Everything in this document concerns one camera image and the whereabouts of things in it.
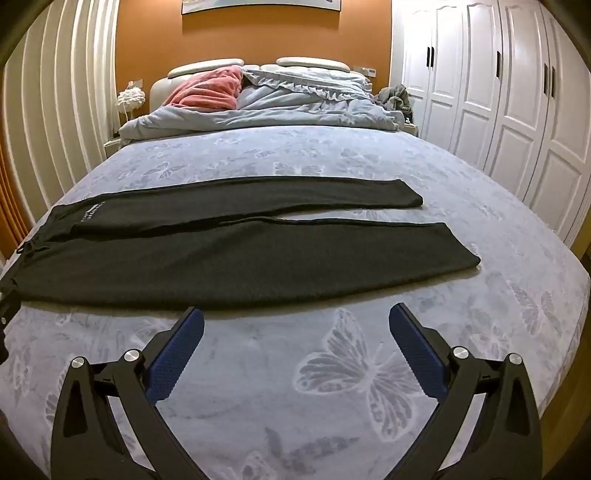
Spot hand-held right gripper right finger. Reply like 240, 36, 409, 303
389, 302, 543, 480

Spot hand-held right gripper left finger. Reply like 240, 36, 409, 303
50, 306, 206, 480

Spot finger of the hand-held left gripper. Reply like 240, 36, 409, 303
0, 276, 21, 366

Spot dark grey pants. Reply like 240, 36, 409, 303
13, 175, 482, 311

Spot orange curtain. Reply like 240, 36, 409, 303
0, 134, 34, 261

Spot white striped curtain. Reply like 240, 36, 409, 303
0, 0, 122, 241

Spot bed with butterfly sheet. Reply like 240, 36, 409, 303
0, 124, 589, 480

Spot white feather lamp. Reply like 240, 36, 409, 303
116, 88, 147, 125

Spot grey clothes pile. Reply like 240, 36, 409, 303
373, 84, 414, 123

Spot grey-blue ruffled duvet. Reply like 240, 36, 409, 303
117, 68, 419, 148

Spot white panelled wardrobe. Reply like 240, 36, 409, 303
392, 0, 591, 250

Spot framed wall picture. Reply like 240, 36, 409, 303
181, 0, 342, 16

